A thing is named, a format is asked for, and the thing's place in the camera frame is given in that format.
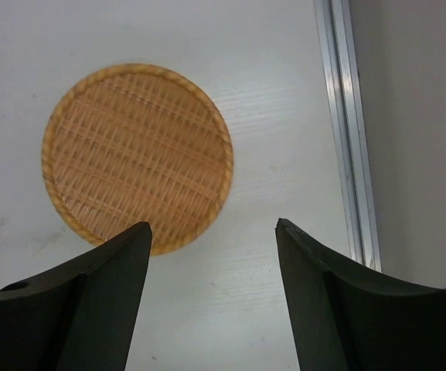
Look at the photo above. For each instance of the right aluminium table rail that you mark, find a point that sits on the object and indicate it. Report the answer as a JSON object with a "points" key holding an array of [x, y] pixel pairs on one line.
{"points": [[346, 109]]}

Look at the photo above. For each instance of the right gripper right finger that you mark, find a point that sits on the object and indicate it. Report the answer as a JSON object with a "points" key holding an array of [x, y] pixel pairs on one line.
{"points": [[345, 316]]}

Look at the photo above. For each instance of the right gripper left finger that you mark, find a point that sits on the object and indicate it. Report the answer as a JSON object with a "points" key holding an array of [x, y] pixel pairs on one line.
{"points": [[79, 315]]}

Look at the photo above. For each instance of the orange woven plate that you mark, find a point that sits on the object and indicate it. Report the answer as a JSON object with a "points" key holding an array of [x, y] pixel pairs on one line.
{"points": [[137, 143]]}

